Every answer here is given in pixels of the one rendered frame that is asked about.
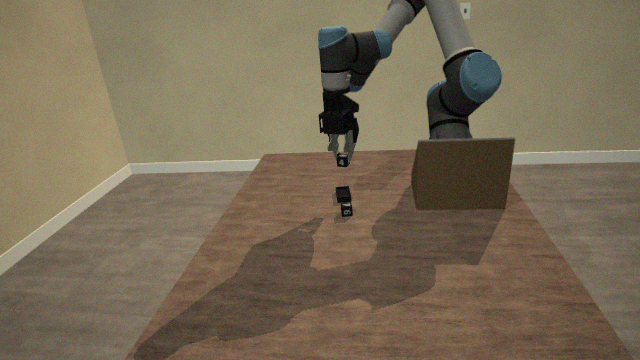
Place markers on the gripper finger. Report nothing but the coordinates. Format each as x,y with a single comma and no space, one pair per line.
351,139
333,145

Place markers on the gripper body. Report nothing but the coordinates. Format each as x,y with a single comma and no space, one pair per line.
332,122

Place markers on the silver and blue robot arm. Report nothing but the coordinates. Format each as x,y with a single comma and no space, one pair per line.
467,86

